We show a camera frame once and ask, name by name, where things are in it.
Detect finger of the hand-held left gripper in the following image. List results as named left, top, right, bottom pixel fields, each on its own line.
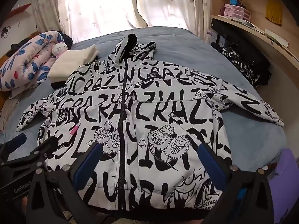
left=5, top=136, right=59, bottom=169
left=0, top=133, right=27, bottom=161

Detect cartoon wall sticker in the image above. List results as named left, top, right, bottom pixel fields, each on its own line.
left=1, top=25, right=12, bottom=40

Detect pink cat plush toy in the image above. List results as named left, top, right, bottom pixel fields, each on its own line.
left=51, top=42, right=69, bottom=59

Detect white patterned curtain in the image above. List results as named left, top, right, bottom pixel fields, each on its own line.
left=30, top=0, right=138, bottom=43
left=135, top=0, right=212, bottom=38

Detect papers on shelf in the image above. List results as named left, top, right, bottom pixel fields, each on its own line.
left=234, top=19, right=289, bottom=48

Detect white cardboard box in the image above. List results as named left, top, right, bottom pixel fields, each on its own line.
left=206, top=29, right=219, bottom=46

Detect black clothes pile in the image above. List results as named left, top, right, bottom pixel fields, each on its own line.
left=58, top=31, right=73, bottom=49

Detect pink drawer organizer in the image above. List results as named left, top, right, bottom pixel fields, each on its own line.
left=224, top=3, right=251, bottom=20

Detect blue bed sheet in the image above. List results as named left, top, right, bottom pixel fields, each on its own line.
left=0, top=27, right=290, bottom=168

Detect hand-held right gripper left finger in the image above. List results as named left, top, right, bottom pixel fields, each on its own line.
left=26, top=142, right=103, bottom=224

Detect black and white printed jacket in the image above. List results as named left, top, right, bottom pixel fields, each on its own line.
left=16, top=34, right=284, bottom=217

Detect yellow hanging cloth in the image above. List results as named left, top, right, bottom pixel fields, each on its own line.
left=266, top=0, right=283, bottom=26

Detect pink floral quilt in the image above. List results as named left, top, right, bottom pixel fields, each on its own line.
left=0, top=31, right=64, bottom=98

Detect black folded cloth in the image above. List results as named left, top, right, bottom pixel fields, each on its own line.
left=52, top=81, right=69, bottom=90

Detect purple cloth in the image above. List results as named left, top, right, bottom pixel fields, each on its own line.
left=269, top=148, right=299, bottom=224

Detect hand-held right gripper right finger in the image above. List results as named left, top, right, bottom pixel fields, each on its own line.
left=197, top=142, right=275, bottom=224

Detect cream folded cloth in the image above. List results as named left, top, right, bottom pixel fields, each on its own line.
left=48, top=44, right=98, bottom=83

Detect black white speckled cloth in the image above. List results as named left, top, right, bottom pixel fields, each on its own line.
left=221, top=47, right=262, bottom=84

